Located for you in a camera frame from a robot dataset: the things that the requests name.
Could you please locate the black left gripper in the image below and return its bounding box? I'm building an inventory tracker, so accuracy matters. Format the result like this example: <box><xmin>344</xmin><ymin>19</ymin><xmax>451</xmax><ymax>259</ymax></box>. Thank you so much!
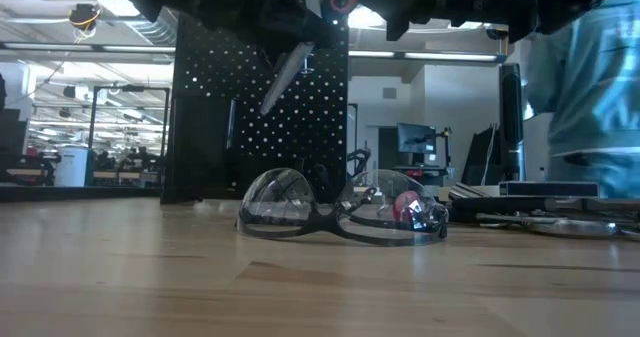
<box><xmin>239</xmin><ymin>0</ymin><xmax>350</xmax><ymax>56</ymax></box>

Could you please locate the silver metal tool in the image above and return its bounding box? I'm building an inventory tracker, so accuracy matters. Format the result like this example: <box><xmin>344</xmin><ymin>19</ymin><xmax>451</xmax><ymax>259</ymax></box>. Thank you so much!
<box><xmin>258</xmin><ymin>40</ymin><xmax>317</xmax><ymax>117</ymax></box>

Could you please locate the red-handled Wiha hex driver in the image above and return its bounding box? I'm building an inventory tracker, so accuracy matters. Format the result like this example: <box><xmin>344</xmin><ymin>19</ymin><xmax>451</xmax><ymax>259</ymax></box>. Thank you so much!
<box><xmin>392</xmin><ymin>190</ymin><xmax>427</xmax><ymax>224</ymax></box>

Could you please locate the clear safety glasses black frame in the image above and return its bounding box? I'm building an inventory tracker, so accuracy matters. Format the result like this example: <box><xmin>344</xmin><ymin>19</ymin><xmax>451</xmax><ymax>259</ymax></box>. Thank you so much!
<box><xmin>235</xmin><ymin>166</ymin><xmax>450</xmax><ymax>248</ymax></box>

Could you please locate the black metal peg board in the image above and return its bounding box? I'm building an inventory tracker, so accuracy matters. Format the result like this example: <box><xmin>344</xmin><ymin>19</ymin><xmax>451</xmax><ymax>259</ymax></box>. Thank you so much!
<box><xmin>172</xmin><ymin>12</ymin><xmax>350</xmax><ymax>203</ymax></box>

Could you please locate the ceiling light strip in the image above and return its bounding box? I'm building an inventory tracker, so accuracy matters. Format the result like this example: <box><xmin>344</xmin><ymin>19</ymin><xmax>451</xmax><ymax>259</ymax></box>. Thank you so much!
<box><xmin>0</xmin><ymin>40</ymin><xmax>177</xmax><ymax>54</ymax></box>
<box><xmin>348</xmin><ymin>50</ymin><xmax>507</xmax><ymax>63</ymax></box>

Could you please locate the computer monitor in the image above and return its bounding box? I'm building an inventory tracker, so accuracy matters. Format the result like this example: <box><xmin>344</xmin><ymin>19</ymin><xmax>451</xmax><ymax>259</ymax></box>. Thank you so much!
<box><xmin>396</xmin><ymin>122</ymin><xmax>438</xmax><ymax>155</ymax></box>

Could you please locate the large black tool bin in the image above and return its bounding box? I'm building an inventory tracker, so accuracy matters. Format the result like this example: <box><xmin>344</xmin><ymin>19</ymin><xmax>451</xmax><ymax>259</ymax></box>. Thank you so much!
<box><xmin>160</xmin><ymin>92</ymin><xmax>237</xmax><ymax>204</ymax></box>

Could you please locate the black leaning panel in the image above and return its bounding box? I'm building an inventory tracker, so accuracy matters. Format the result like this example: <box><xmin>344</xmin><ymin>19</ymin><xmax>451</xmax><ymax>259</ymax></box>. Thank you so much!
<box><xmin>459</xmin><ymin>125</ymin><xmax>502</xmax><ymax>186</ymax></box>

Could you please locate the background monitor desk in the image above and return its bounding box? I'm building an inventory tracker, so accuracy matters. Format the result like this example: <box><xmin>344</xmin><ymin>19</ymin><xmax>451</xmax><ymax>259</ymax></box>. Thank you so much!
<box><xmin>389</xmin><ymin>163</ymin><xmax>450</xmax><ymax>188</ymax></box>

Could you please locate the person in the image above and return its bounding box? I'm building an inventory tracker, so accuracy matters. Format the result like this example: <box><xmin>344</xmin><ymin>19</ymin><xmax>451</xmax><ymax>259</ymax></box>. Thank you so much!
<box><xmin>519</xmin><ymin>0</ymin><xmax>640</xmax><ymax>201</ymax></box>

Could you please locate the white storage container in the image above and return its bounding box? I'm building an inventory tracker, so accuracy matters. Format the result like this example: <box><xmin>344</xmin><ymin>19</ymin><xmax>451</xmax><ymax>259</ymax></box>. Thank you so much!
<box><xmin>53</xmin><ymin>145</ymin><xmax>92</xmax><ymax>188</ymax></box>

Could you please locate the silver combination wrench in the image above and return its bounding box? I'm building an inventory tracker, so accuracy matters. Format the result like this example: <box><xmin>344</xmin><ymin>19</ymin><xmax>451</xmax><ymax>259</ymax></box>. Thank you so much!
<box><xmin>522</xmin><ymin>218</ymin><xmax>620</xmax><ymax>240</ymax></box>

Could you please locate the hanging ceiling cable box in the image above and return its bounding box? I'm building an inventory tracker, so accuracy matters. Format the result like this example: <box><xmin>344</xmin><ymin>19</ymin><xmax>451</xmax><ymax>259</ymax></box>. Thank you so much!
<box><xmin>67</xmin><ymin>3</ymin><xmax>103</xmax><ymax>44</ymax></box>

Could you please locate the black metal rack frame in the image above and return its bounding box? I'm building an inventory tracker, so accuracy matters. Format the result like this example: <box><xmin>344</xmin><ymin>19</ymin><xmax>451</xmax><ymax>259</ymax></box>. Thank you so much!
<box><xmin>87</xmin><ymin>83</ymin><xmax>172</xmax><ymax>187</ymax></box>

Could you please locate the black aluminium rig frame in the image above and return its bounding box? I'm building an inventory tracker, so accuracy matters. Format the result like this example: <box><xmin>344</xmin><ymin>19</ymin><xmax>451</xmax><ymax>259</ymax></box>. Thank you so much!
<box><xmin>0</xmin><ymin>185</ymin><xmax>164</xmax><ymax>203</ymax></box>

